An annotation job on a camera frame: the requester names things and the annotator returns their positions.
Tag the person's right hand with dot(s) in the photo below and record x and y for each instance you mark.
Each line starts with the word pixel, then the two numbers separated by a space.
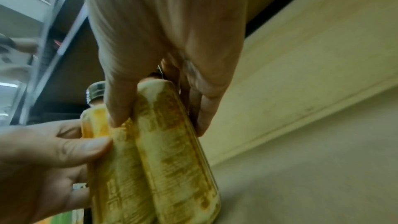
pixel 171 16

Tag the wooden shelf with black frame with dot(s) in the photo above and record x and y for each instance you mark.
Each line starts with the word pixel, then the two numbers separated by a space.
pixel 311 169

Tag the yellow jar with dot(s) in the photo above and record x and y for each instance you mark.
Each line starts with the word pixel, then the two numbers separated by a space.
pixel 121 188
pixel 174 156

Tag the green shampoo bottles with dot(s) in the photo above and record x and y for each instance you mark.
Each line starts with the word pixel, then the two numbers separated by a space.
pixel 65 218

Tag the person's left hand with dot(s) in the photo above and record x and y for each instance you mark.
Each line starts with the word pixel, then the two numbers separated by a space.
pixel 37 169

